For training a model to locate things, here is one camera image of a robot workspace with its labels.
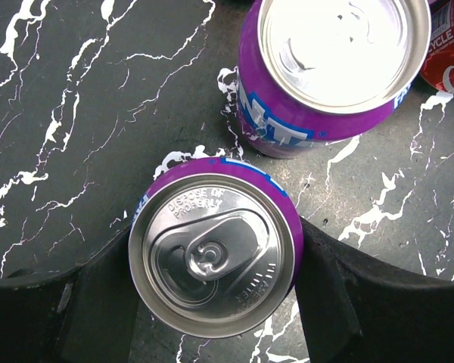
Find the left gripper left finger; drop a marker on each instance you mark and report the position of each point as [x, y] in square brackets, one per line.
[86, 314]

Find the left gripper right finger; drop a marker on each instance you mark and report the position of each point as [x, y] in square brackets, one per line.
[356, 308]

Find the purple soda can back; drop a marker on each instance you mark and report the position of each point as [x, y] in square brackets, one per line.
[214, 247]

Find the purple soda can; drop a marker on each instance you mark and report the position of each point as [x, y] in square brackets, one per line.
[214, 247]
[310, 72]

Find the red cola can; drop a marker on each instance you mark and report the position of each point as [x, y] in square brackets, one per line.
[438, 67]

